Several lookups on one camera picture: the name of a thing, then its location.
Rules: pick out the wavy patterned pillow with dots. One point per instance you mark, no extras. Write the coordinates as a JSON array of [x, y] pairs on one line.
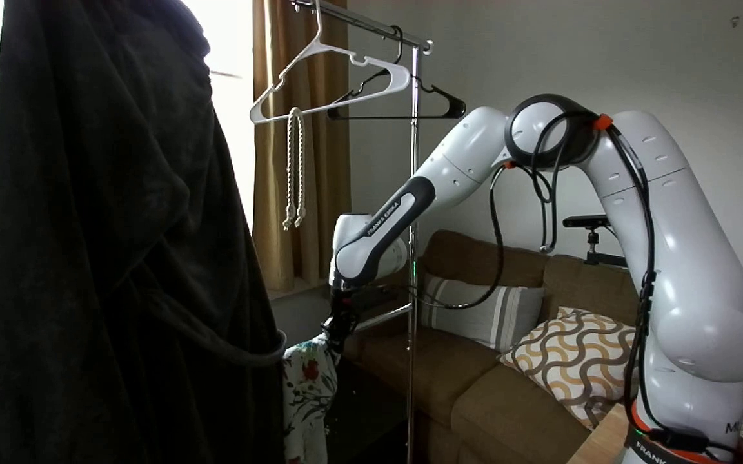
[[573, 361]]

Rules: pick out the black camera on stand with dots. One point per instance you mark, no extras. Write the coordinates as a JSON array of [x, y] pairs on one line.
[[586, 219]]

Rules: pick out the black hanger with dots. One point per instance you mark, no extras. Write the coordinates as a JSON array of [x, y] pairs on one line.
[[450, 104]]

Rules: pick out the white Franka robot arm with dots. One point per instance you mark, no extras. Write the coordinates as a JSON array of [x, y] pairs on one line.
[[690, 285]]

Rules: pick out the brown sofa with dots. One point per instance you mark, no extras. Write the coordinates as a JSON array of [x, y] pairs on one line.
[[439, 370]]

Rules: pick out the grey striped pillow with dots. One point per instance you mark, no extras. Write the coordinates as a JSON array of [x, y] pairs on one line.
[[484, 318]]

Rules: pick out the bright window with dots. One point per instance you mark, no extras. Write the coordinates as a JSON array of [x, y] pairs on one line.
[[235, 130]]

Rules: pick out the metal clothes rack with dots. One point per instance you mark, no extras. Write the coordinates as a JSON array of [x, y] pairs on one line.
[[414, 146]]

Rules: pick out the black hanging robe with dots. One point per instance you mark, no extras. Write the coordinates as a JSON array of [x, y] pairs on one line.
[[123, 258]]

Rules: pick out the brown curtain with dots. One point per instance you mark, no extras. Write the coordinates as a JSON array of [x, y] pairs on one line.
[[323, 188]]

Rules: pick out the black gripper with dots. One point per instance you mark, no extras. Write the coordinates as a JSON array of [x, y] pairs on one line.
[[341, 314]]

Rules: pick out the white plastic hanger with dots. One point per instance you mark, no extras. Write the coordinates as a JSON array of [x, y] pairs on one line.
[[392, 79]]

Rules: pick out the white floral towel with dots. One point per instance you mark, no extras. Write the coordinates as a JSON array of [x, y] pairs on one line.
[[307, 403]]

